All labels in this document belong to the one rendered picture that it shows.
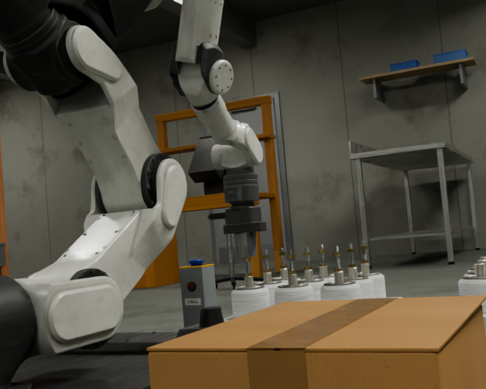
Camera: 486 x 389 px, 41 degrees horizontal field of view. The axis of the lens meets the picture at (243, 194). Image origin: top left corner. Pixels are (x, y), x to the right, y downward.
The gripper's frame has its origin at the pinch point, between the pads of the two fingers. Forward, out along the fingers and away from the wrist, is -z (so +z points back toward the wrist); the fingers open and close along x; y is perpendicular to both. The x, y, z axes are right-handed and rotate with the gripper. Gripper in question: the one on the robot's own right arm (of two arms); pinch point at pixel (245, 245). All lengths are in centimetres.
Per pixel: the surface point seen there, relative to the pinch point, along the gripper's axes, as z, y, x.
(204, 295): -12.5, -2.0, -13.6
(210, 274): -7.2, 2.2, -14.6
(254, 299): -13.3, -2.9, 3.7
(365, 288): -13.0, 14.7, 24.5
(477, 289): -13, 7, 55
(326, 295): -13.0, 0.7, 22.1
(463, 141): 88, 608, -159
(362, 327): -6, -80, 76
